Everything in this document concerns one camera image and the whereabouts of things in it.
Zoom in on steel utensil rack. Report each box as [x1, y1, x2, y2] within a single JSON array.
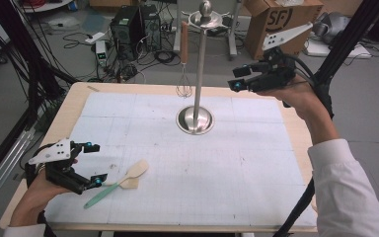
[[176, 0, 231, 136]]

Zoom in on white grid mat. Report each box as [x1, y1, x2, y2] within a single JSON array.
[[43, 91, 319, 228]]

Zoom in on white round tabletop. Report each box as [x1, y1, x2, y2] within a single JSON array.
[[19, 0, 75, 14]]

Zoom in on white board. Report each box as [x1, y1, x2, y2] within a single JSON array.
[[304, 38, 373, 60]]

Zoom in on aluminium rail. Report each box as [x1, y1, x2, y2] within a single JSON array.
[[0, 108, 47, 218]]

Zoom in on white device with green display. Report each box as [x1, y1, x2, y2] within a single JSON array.
[[95, 39, 109, 67]]

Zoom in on person's left hand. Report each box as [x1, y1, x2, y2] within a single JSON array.
[[22, 170, 76, 212]]

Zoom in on light wooden table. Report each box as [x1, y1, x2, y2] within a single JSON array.
[[0, 81, 320, 234]]

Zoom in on white power strip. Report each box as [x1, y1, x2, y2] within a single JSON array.
[[84, 32, 107, 45]]

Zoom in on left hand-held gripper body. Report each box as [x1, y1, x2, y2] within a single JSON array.
[[28, 138, 90, 196]]

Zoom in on slim black computer tower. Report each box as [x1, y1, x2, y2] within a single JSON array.
[[140, 3, 163, 52]]

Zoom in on black frame strut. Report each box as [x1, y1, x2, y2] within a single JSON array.
[[310, 0, 379, 100]]

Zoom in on wooden spoon with green handle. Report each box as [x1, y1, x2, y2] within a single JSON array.
[[83, 158, 150, 210]]

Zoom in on large black computer tower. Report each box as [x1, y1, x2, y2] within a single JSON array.
[[110, 5, 146, 62]]

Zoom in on brown cardboard box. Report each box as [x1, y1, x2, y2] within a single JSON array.
[[244, 0, 325, 61]]

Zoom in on grey metal stand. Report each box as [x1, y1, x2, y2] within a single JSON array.
[[173, 0, 245, 61]]

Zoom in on black frame with cable bundle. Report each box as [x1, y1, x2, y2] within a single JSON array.
[[0, 0, 78, 129]]

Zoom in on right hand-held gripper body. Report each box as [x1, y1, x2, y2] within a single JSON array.
[[248, 22, 314, 93]]

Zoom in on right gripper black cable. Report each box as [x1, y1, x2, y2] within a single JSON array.
[[272, 55, 336, 237]]

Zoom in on coiled black cable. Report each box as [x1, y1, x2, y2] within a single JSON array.
[[153, 48, 182, 67]]

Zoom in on person's right hand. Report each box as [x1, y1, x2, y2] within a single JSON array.
[[257, 76, 331, 128]]

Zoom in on grey bag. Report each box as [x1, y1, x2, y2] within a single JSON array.
[[312, 11, 351, 45]]

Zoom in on wire whisk with wooden handle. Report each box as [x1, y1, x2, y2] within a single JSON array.
[[176, 21, 193, 99]]

